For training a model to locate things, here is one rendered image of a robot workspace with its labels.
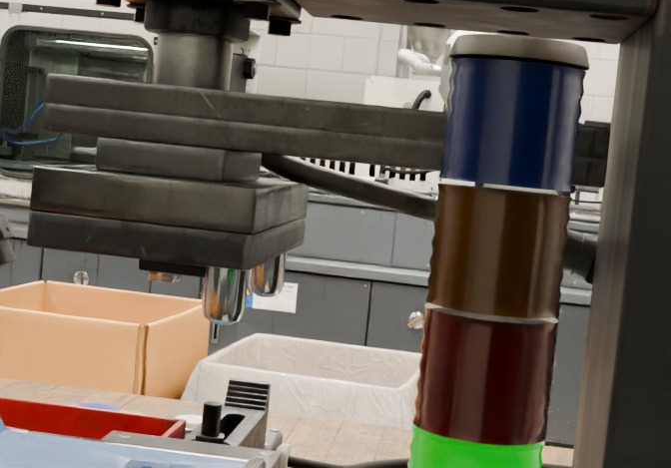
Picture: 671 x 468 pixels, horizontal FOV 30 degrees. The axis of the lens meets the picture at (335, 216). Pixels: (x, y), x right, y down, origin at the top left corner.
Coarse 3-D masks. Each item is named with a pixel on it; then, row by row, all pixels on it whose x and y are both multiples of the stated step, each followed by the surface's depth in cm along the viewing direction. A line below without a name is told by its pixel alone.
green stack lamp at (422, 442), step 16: (416, 432) 35; (416, 448) 35; (432, 448) 35; (448, 448) 34; (464, 448) 34; (480, 448) 34; (496, 448) 34; (512, 448) 34; (528, 448) 35; (416, 464) 35; (432, 464) 34; (448, 464) 34; (464, 464) 34; (480, 464) 34; (496, 464) 34; (512, 464) 34; (528, 464) 34
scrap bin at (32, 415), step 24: (0, 408) 90; (24, 408) 90; (48, 408) 90; (72, 408) 89; (96, 408) 89; (48, 432) 90; (72, 432) 89; (96, 432) 89; (144, 432) 89; (168, 432) 84
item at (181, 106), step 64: (192, 0) 59; (192, 64) 60; (64, 128) 58; (128, 128) 58; (192, 128) 58; (256, 128) 57; (320, 128) 57; (384, 128) 57; (64, 192) 55; (128, 192) 54; (192, 192) 54; (256, 192) 54; (128, 256) 55; (192, 256) 54; (256, 256) 56
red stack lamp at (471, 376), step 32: (448, 320) 34; (480, 320) 34; (512, 320) 34; (544, 320) 35; (448, 352) 34; (480, 352) 34; (512, 352) 34; (544, 352) 34; (416, 384) 36; (448, 384) 34; (480, 384) 34; (512, 384) 34; (544, 384) 35; (416, 416) 35; (448, 416) 34; (480, 416) 34; (512, 416) 34; (544, 416) 35
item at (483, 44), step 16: (464, 48) 34; (480, 48) 34; (496, 48) 33; (512, 48) 33; (528, 48) 33; (544, 48) 33; (560, 48) 34; (576, 48) 34; (560, 64) 34; (576, 64) 34
